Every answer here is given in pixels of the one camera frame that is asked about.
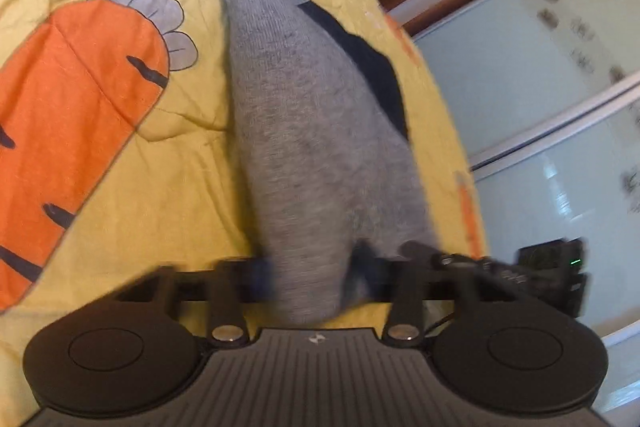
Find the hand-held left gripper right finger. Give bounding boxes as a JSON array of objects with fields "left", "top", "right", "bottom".
[{"left": 350, "top": 251, "right": 488, "bottom": 348}]

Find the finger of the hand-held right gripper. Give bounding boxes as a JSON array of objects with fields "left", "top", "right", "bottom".
[{"left": 397, "top": 242, "right": 532, "bottom": 292}]

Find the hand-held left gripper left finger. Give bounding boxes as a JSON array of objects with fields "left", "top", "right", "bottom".
[{"left": 112, "top": 257, "right": 276, "bottom": 348}]

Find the grey sock with black heel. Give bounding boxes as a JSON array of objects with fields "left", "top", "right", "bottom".
[{"left": 220, "top": 0, "right": 441, "bottom": 325}]

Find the dark navy garment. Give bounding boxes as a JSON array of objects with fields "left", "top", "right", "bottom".
[{"left": 295, "top": 0, "right": 411, "bottom": 142}]

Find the frosted glass sliding door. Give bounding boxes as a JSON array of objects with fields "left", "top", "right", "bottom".
[
  {"left": 387, "top": 0, "right": 640, "bottom": 158},
  {"left": 470, "top": 82, "right": 640, "bottom": 348}
]

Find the yellow carrot print blanket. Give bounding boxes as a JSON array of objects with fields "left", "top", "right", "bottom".
[{"left": 0, "top": 0, "right": 491, "bottom": 408}]

